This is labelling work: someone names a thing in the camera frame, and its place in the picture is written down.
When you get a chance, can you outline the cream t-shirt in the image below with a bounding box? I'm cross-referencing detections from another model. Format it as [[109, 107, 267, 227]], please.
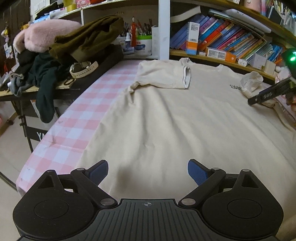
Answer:
[[77, 60, 295, 218]]

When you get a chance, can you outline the small cream cube box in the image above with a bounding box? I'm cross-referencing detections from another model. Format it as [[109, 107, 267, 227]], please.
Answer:
[[263, 60, 276, 76]]

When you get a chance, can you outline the white label card box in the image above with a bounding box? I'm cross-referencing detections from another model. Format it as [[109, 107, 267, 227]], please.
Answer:
[[250, 53, 267, 70]]

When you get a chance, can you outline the wooden bookshelf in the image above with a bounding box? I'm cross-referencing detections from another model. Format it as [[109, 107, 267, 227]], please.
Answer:
[[32, 1, 295, 72]]

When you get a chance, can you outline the pink checkered tablecloth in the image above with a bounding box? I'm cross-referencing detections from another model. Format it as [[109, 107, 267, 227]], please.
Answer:
[[16, 60, 140, 195]]

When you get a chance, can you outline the white charger plug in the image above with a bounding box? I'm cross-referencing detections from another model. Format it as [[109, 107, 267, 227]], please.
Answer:
[[238, 59, 247, 67]]

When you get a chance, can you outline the row of leaning books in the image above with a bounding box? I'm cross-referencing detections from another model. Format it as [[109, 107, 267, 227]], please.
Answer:
[[170, 10, 283, 65]]

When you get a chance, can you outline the flat white orange box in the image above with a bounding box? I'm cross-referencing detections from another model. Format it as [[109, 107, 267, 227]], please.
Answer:
[[206, 48, 236, 63]]

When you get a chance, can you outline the upright white orange box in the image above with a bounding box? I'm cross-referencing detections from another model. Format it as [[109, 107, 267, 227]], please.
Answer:
[[186, 22, 200, 55]]

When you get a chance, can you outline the cream webbing belt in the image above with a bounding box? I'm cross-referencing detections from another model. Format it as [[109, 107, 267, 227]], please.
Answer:
[[70, 61, 98, 79]]

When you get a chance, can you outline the grey garment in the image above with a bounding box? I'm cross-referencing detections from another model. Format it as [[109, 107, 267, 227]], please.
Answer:
[[8, 73, 32, 97]]

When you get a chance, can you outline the dark green garment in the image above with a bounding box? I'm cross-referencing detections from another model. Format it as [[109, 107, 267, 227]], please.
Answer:
[[26, 52, 68, 123]]

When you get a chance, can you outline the olive brown garment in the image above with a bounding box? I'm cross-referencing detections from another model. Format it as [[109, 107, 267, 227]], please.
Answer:
[[49, 15, 124, 63]]

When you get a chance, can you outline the white pen holder tub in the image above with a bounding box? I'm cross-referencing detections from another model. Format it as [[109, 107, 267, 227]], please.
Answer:
[[134, 35, 152, 56]]

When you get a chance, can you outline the pink fluffy garment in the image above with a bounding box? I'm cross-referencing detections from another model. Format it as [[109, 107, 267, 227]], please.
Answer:
[[13, 19, 82, 54]]

